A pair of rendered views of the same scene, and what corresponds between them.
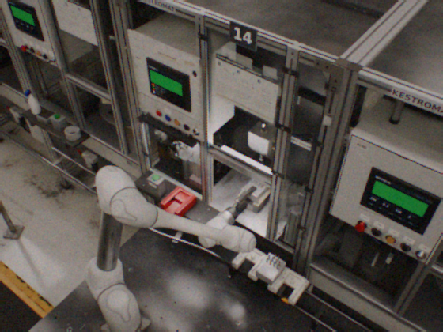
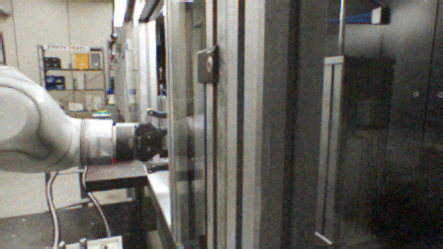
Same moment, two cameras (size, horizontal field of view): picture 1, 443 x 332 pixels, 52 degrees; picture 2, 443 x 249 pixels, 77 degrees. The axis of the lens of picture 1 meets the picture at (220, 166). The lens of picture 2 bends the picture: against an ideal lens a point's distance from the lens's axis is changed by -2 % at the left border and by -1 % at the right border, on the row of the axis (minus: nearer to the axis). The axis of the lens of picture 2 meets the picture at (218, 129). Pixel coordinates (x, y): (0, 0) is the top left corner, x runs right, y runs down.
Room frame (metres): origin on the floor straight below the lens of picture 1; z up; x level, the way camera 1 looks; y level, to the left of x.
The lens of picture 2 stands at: (1.10, -0.50, 1.12)
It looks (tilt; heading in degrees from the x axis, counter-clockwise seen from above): 9 degrees down; 32
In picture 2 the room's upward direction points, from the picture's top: straight up
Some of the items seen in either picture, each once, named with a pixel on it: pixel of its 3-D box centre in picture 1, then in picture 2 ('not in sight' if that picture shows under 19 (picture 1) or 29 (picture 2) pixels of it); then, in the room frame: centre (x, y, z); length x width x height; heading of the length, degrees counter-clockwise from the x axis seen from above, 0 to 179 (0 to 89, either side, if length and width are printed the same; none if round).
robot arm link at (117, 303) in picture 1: (120, 308); not in sight; (1.04, 0.48, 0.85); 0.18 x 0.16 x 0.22; 34
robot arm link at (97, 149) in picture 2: (225, 220); (100, 142); (1.43, -0.02, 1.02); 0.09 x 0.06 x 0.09; 53
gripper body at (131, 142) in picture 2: (233, 211); (138, 141); (1.49, -0.07, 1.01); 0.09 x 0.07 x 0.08; 143
